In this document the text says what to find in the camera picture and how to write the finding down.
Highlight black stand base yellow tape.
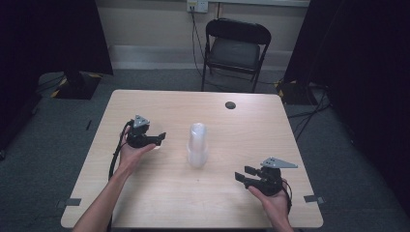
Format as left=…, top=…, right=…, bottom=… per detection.
left=275, top=78, right=319, bottom=106
left=50, top=71, right=104, bottom=101

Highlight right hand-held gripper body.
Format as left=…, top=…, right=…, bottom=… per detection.
left=246, top=157, right=299, bottom=197

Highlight black folding chair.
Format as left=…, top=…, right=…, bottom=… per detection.
left=200, top=17, right=273, bottom=94

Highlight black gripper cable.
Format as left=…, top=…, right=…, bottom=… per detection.
left=107, top=119, right=135, bottom=182
left=281, top=179, right=294, bottom=215

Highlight black curtain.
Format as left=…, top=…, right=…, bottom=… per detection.
left=0, top=0, right=114, bottom=153
left=282, top=0, right=410, bottom=223

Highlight black floor cables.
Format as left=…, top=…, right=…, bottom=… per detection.
left=287, top=84, right=334, bottom=143

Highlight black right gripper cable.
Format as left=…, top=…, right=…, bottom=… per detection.
left=281, top=179, right=294, bottom=215

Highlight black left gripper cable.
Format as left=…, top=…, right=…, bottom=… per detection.
left=107, top=119, right=135, bottom=182

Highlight person's left hand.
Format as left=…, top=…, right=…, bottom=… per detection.
left=117, top=125, right=158, bottom=177

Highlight grey tape strip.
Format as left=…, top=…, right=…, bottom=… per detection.
left=56, top=197, right=82, bottom=209
left=303, top=194, right=326, bottom=205

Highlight person's right hand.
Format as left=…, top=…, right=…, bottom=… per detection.
left=248, top=179, right=293, bottom=224

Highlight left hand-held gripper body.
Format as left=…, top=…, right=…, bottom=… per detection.
left=126, top=114, right=159, bottom=150

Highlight stack of clear plastic cups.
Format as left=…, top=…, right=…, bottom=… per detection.
left=187, top=122, right=209, bottom=169

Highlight white wall socket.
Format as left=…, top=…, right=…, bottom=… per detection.
left=186, top=0, right=210, bottom=15

